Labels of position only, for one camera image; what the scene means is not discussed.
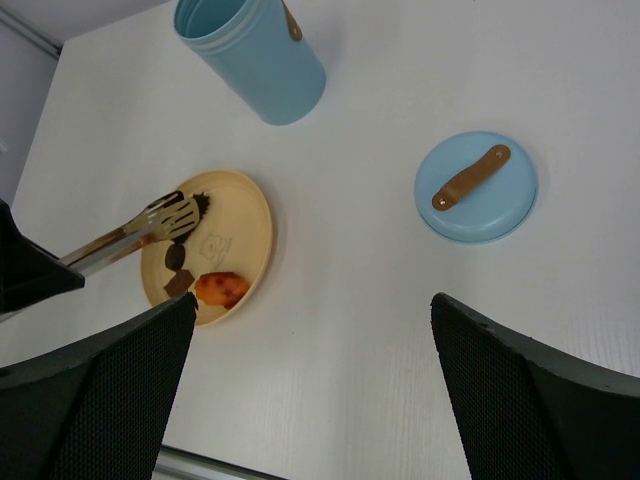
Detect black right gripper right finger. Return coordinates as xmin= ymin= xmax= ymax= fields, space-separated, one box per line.
xmin=431 ymin=293 xmax=639 ymax=479

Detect light blue lid with strap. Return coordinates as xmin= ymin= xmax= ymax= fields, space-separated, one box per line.
xmin=414 ymin=131 xmax=538 ymax=244

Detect red orange fried piece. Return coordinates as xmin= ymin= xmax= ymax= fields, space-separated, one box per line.
xmin=195 ymin=272 xmax=250 ymax=310

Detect stainless steel tongs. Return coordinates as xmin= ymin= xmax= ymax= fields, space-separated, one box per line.
xmin=60 ymin=191 xmax=201 ymax=276

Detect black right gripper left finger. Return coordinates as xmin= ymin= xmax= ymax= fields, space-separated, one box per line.
xmin=1 ymin=293 xmax=197 ymax=479

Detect brown square chocolate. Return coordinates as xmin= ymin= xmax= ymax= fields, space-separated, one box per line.
xmin=164 ymin=269 xmax=195 ymax=297

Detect beige round plate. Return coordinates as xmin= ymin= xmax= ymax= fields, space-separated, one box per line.
xmin=139 ymin=169 xmax=275 ymax=329

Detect dark oval chocolate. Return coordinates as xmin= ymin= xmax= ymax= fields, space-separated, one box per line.
xmin=164 ymin=243 xmax=186 ymax=272

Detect aluminium frame post left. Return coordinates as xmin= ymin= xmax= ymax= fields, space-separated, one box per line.
xmin=0 ymin=5 xmax=63 ymax=58

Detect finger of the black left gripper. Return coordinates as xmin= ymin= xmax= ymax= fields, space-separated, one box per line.
xmin=1 ymin=200 xmax=85 ymax=322

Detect aluminium front rail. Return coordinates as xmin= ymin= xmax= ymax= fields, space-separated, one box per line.
xmin=152 ymin=445 xmax=283 ymax=480

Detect black spiky sea cucumber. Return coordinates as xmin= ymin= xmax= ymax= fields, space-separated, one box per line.
xmin=192 ymin=192 xmax=210 ymax=220

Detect light blue cylindrical container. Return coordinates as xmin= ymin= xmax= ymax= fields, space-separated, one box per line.
xmin=173 ymin=0 xmax=326 ymax=126

